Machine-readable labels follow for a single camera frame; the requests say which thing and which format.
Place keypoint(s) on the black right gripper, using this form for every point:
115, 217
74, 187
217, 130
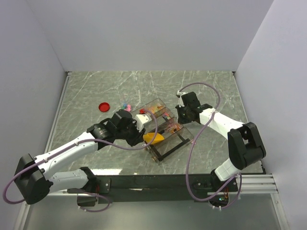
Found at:
180, 120

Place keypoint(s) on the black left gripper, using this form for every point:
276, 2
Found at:
138, 137

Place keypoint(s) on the clear candy drawer box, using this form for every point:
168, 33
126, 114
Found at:
175, 135

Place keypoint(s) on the yellow plastic scoop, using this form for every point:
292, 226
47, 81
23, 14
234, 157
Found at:
153, 138

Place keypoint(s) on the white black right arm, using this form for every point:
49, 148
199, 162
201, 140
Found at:
245, 146

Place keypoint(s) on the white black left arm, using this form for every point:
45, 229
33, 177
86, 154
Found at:
36, 177

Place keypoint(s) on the red jar lid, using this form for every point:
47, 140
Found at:
104, 107

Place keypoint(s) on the black base beam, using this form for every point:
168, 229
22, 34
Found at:
172, 187

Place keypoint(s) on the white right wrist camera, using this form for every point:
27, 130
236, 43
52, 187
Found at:
179, 96

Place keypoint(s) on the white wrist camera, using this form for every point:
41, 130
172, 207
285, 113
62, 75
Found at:
142, 118
179, 96

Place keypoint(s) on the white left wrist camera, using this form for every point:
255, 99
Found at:
142, 118

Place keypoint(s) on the aluminium frame rail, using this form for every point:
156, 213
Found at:
46, 103

